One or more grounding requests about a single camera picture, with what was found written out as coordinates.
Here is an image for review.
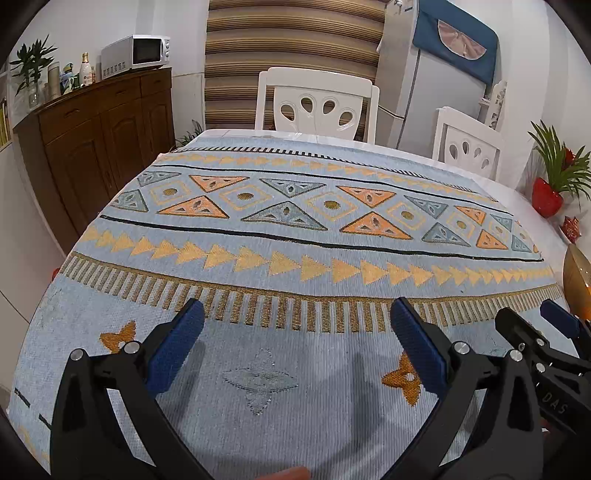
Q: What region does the white chair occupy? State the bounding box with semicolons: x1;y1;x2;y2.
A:
432;106;504;180
254;67;380;145

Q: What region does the blue patterned table cloth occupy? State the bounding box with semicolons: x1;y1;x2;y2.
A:
8;137;573;479

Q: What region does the potted green plant red pot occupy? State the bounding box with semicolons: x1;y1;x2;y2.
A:
528;121;590;218

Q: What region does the white microwave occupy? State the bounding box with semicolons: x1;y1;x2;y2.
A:
100;34;170;80

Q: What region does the white bottle on sideboard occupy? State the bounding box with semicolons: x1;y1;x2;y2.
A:
78;52;93;87

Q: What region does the white chair left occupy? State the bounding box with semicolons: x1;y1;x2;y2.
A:
254;67;380;145

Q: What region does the bookshelf with books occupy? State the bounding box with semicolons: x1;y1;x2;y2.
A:
0;65;12;150

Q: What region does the red lidded candy dish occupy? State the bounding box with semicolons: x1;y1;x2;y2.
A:
560;216;581;244

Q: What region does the striped brown curtain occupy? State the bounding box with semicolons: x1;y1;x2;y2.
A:
204;0;387;129

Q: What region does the blue fridge cover cloth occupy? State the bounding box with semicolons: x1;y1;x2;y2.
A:
413;0;499;86

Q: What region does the small green plant on sideboard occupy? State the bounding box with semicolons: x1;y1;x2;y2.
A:
9;36;57;110

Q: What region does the brown wooden sideboard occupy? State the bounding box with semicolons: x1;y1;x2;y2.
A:
14;68;175;252

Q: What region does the grey canister on sideboard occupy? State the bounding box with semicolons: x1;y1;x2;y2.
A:
47;62;61;100

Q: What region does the grey refrigerator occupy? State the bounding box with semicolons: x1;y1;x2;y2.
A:
375;1;493;157

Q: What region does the amber glass fruit bowl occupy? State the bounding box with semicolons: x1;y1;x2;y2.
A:
563;244;591;320

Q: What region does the left hand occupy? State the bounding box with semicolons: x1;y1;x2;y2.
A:
256;466;311;480

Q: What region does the white chair right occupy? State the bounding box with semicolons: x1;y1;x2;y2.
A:
432;106;504;180

